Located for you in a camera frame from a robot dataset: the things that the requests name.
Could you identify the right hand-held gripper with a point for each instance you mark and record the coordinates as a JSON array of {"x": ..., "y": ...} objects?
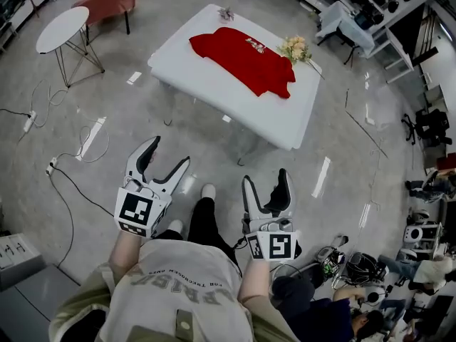
[{"x": 278, "y": 244}]

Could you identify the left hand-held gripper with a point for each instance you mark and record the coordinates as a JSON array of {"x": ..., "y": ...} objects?
[{"x": 133, "y": 208}]

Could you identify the red t-shirt with print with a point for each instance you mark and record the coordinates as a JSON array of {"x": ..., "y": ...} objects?
[{"x": 235, "y": 59}]

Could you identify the person's left forearm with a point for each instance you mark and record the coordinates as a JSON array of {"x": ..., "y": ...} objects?
[{"x": 123, "y": 251}]

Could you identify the person's right forearm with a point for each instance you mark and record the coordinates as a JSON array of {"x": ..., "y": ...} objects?
[{"x": 254, "y": 280}]

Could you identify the person's white right shoe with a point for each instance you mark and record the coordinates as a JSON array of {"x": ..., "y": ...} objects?
[{"x": 208, "y": 191}]

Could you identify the person's white shoe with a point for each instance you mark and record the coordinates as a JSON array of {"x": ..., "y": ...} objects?
[
  {"x": 208, "y": 191},
  {"x": 175, "y": 226}
]

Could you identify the person's white left shoe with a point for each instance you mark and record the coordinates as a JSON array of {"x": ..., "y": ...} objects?
[{"x": 175, "y": 226}]

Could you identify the white power strip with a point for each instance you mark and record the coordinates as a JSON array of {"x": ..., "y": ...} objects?
[
  {"x": 30, "y": 120},
  {"x": 51, "y": 166}
]

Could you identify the white round helmet device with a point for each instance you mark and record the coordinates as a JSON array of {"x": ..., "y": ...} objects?
[{"x": 413, "y": 233}]

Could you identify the yellow artificial flower bouquet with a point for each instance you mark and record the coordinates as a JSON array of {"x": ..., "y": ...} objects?
[{"x": 294, "y": 46}]

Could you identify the small white drawer organizer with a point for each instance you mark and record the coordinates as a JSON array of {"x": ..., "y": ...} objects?
[{"x": 18, "y": 258}]

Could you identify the white oval side table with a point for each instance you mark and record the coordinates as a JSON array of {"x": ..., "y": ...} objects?
[{"x": 64, "y": 27}]

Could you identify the pink artificial flower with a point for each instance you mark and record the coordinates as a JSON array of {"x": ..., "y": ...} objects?
[{"x": 226, "y": 14}]

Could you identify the black office chair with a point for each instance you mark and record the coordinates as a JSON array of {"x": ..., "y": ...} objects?
[{"x": 431, "y": 123}]

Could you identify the grey cabinet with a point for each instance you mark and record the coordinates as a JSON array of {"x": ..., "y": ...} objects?
[{"x": 35, "y": 308}]

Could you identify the table with light blue cloth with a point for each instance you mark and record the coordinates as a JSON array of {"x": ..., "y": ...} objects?
[{"x": 342, "y": 23}]

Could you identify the white glass-door cabinet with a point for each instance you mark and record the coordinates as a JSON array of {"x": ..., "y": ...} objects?
[{"x": 395, "y": 52}]

